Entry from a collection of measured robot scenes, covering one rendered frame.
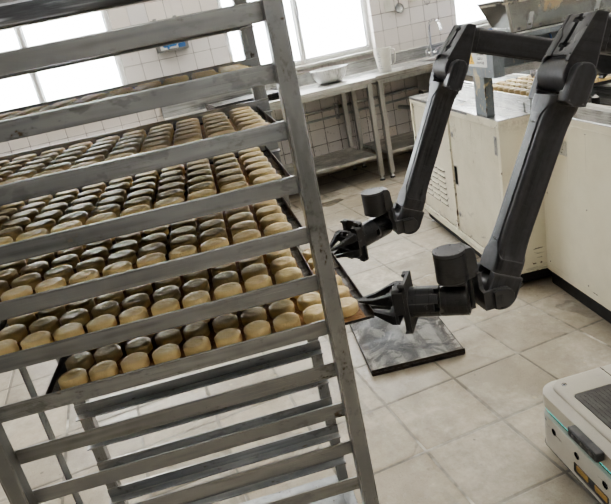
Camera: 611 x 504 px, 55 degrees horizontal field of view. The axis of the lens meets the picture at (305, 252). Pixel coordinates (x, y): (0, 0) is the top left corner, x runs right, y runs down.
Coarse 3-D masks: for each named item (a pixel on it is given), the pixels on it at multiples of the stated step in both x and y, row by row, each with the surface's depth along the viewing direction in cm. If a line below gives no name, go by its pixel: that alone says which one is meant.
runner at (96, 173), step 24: (192, 144) 92; (216, 144) 93; (240, 144) 93; (264, 144) 94; (96, 168) 90; (120, 168) 91; (144, 168) 92; (0, 192) 89; (24, 192) 90; (48, 192) 90
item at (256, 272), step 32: (256, 256) 119; (288, 256) 115; (160, 288) 113; (192, 288) 110; (224, 288) 107; (256, 288) 105; (32, 320) 113; (64, 320) 107; (96, 320) 104; (128, 320) 102; (0, 352) 100
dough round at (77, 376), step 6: (66, 372) 108; (72, 372) 107; (78, 372) 107; (84, 372) 106; (60, 378) 106; (66, 378) 105; (72, 378) 105; (78, 378) 105; (84, 378) 106; (60, 384) 105; (66, 384) 104; (72, 384) 104; (78, 384) 105
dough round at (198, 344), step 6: (198, 336) 110; (204, 336) 110; (186, 342) 109; (192, 342) 109; (198, 342) 108; (204, 342) 108; (186, 348) 107; (192, 348) 107; (198, 348) 107; (204, 348) 107; (210, 348) 109; (186, 354) 107; (192, 354) 107
